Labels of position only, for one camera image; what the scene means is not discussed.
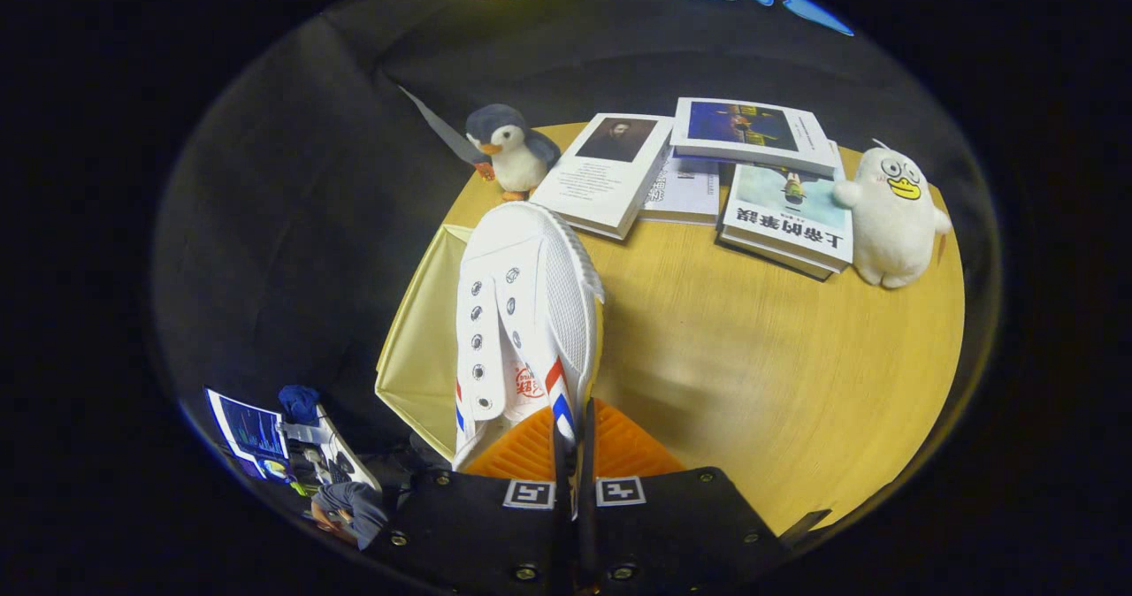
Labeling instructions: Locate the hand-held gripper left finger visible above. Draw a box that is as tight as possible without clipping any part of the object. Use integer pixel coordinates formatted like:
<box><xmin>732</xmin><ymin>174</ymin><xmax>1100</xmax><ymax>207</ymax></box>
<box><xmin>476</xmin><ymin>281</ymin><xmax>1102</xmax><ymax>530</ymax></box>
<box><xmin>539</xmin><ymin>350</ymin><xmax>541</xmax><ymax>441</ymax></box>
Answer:
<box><xmin>367</xmin><ymin>404</ymin><xmax>574</xmax><ymax>596</ymax></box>

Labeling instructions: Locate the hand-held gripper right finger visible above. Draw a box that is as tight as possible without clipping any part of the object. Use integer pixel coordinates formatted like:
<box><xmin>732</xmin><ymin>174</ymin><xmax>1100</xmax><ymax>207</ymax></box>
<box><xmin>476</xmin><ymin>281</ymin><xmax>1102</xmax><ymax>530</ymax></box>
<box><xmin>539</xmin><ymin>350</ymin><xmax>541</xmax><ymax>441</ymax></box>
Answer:
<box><xmin>577</xmin><ymin>397</ymin><xmax>792</xmax><ymax>596</ymax></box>

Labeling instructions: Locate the beige fabric storage box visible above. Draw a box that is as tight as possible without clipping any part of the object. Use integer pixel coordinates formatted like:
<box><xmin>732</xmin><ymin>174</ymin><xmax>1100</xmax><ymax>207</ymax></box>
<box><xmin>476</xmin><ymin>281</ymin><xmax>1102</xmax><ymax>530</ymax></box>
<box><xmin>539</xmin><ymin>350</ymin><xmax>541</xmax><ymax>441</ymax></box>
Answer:
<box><xmin>374</xmin><ymin>223</ymin><xmax>478</xmax><ymax>464</ymax></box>

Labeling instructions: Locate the white canvas shoe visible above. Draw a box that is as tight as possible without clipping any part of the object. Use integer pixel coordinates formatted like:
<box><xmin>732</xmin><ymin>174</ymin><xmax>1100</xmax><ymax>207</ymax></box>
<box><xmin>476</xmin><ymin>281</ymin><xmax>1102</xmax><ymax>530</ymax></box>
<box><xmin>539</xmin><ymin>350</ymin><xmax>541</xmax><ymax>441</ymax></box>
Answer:
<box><xmin>451</xmin><ymin>201</ymin><xmax>607</xmax><ymax>473</ymax></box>

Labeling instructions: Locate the person's dark clothing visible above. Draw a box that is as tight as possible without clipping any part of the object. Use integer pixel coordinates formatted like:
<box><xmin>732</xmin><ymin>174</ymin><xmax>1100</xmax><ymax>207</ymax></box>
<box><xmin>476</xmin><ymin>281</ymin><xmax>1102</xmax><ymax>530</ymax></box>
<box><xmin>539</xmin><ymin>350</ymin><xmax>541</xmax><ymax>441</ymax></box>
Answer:
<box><xmin>310</xmin><ymin>481</ymin><xmax>390</xmax><ymax>551</ymax></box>

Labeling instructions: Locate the blue cloth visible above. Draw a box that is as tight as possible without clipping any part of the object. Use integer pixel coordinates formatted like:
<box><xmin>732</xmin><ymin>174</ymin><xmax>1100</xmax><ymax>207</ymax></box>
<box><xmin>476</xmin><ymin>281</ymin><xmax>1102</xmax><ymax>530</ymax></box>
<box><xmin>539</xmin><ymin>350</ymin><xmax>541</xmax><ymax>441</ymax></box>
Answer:
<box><xmin>278</xmin><ymin>385</ymin><xmax>321</xmax><ymax>426</ymax></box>

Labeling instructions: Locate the computer monitor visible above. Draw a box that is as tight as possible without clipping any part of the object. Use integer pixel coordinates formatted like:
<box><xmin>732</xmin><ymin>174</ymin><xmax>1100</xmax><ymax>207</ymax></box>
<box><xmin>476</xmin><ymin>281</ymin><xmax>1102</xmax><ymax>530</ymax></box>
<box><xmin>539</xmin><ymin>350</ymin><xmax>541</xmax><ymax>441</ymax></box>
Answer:
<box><xmin>205</xmin><ymin>388</ymin><xmax>290</xmax><ymax>482</ymax></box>

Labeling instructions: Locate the book with pale blue cover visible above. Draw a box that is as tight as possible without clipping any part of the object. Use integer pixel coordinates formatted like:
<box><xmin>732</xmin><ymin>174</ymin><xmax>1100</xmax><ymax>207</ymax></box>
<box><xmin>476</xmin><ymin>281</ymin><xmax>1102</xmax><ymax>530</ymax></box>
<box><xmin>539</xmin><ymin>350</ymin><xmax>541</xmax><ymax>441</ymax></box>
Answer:
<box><xmin>716</xmin><ymin>164</ymin><xmax>855</xmax><ymax>282</ymax></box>

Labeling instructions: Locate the thin white booklet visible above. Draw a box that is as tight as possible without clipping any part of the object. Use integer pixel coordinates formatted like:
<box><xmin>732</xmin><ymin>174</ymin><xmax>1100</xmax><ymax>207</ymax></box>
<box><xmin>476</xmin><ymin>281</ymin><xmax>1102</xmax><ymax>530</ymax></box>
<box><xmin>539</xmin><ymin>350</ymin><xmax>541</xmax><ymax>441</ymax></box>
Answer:
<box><xmin>639</xmin><ymin>154</ymin><xmax>722</xmax><ymax>226</ymax></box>

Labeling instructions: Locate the white book with portrait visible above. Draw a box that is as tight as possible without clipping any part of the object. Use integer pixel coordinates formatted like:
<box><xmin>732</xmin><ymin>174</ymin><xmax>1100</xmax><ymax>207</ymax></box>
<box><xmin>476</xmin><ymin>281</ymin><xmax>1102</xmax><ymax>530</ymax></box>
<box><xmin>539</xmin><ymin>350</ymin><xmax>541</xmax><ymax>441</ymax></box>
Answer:
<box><xmin>531</xmin><ymin>114</ymin><xmax>676</xmax><ymax>241</ymax></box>

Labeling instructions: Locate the white duck plush toy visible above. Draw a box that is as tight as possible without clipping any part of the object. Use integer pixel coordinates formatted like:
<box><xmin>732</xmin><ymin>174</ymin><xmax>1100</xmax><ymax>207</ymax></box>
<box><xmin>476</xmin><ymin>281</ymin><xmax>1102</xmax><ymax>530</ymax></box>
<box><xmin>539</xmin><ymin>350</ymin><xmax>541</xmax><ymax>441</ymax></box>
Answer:
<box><xmin>831</xmin><ymin>141</ymin><xmax>953</xmax><ymax>290</ymax></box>

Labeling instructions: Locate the grey penguin plush toy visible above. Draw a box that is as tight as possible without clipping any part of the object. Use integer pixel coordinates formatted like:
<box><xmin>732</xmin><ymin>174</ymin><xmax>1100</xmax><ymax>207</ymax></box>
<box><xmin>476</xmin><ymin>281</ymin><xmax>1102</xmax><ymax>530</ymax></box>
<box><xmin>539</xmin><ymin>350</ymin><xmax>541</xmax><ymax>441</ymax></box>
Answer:
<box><xmin>465</xmin><ymin>103</ymin><xmax>562</xmax><ymax>202</ymax></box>

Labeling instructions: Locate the book with night photo cover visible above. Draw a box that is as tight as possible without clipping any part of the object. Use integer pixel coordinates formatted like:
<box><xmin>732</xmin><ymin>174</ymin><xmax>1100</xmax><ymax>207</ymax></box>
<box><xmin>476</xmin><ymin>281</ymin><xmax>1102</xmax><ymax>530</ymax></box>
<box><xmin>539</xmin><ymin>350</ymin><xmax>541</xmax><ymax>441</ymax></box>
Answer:
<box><xmin>669</xmin><ymin>97</ymin><xmax>837</xmax><ymax>179</ymax></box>

